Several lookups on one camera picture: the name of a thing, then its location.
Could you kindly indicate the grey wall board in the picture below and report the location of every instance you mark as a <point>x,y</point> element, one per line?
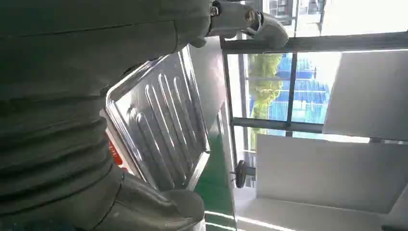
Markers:
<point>369,95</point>

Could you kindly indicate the ribbed stainless steel tray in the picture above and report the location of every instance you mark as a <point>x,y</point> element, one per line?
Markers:
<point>162,127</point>

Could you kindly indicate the dark metal window frame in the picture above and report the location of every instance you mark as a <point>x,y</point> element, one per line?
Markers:
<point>291,43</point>

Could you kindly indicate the ribbed grey left arm sleeve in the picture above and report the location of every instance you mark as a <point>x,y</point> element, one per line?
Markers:
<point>47,153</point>

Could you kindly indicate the green tree outside window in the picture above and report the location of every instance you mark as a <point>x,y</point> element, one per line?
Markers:
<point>264,92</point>

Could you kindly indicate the white partition panel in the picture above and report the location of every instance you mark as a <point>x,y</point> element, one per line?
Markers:
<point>322,172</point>

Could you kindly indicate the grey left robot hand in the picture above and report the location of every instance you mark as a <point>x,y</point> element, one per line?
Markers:
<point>79,41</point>

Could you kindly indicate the white box with red label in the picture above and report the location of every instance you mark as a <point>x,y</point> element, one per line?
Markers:
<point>115,156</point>

